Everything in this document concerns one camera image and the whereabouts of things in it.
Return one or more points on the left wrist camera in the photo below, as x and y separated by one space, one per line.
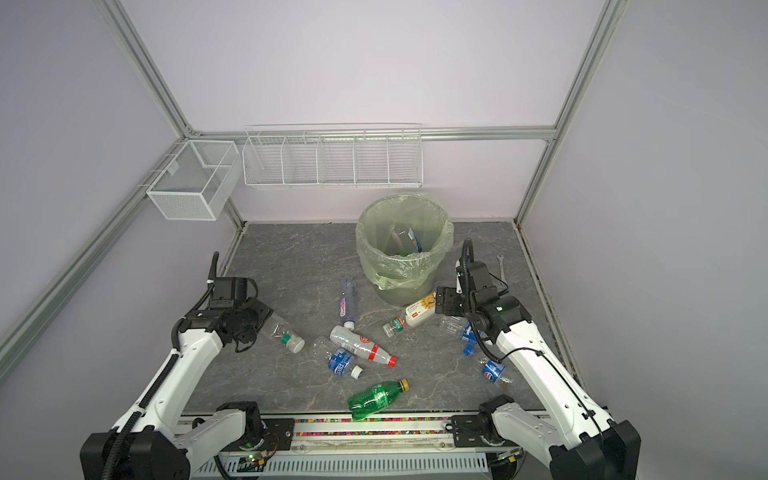
229 292

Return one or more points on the green bottle yellow cap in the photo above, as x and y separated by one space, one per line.
376 398

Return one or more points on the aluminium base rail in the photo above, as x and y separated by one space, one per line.
441 431

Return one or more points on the blue label water bottle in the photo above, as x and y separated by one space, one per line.
458 327

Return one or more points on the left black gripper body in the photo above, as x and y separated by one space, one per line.
253 317

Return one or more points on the purple label clear bottle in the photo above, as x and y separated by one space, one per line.
348 306

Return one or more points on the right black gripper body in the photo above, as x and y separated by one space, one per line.
468 309

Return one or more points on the blue label white cap bottle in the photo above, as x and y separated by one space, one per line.
334 358

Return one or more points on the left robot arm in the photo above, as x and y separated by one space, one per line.
143 443

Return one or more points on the silver wrench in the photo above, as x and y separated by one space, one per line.
501 264

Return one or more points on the blue cap pepsi bottle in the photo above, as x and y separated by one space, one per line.
492 371

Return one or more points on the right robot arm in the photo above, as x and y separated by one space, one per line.
581 440

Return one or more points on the red cap white bottle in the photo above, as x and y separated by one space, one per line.
361 346

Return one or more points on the green cap clear bottle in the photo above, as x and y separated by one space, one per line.
277 329

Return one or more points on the flower label tea bottle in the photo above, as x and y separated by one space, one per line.
413 316

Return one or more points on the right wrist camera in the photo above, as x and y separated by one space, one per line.
473 276

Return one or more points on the white wire rack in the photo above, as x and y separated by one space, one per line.
375 155

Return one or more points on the bin with green bag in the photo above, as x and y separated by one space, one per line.
398 280

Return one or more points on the white mesh box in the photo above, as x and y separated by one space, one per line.
198 180

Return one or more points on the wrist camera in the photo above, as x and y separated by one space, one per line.
473 276
229 292

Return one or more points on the tall blue cap clear bottle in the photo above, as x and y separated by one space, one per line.
404 242

